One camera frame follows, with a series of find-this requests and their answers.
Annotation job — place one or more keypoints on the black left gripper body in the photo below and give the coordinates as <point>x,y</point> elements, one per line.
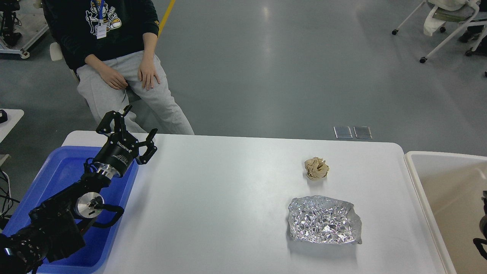
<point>117,154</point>

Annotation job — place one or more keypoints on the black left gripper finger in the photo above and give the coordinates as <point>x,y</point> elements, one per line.
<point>113,122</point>
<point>150,148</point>

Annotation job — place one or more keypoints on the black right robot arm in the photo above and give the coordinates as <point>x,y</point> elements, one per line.
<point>480,242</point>

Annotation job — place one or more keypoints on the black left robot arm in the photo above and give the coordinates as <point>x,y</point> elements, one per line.
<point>58,224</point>

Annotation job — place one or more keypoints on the person's right hand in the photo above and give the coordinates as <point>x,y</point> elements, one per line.
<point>113,78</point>

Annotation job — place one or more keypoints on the person's left hand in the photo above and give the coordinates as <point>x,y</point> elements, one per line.
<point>147,73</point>

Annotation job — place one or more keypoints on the blue plastic bin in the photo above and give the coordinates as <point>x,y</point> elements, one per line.
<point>63,167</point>

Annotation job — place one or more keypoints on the seated person in dark hoodie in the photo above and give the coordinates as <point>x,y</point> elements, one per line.
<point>114,33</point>

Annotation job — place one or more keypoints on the white office chair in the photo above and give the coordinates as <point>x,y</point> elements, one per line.
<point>56,54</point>

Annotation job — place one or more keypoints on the white side table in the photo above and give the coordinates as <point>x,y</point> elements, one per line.
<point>9,118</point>

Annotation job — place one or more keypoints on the equipment cart at top left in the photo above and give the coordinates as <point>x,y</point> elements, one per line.
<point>22,25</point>

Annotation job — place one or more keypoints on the crumpled brown paper ball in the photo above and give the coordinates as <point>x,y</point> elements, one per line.
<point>316,168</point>

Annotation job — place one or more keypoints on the crumpled aluminium foil sheet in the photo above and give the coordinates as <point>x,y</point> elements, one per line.
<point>324,220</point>

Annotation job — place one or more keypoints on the silver floor plate left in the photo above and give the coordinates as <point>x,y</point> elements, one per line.
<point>343,132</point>

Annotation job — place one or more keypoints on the silver floor plate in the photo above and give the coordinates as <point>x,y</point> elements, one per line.
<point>362,132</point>
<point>343,132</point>

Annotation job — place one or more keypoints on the silver floor plate right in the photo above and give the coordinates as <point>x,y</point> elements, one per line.
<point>362,132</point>

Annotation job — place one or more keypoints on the beige plastic bin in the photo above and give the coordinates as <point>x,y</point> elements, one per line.
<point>450,188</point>

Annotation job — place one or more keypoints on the white rolling chair frame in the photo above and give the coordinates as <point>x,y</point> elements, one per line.
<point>465,13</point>

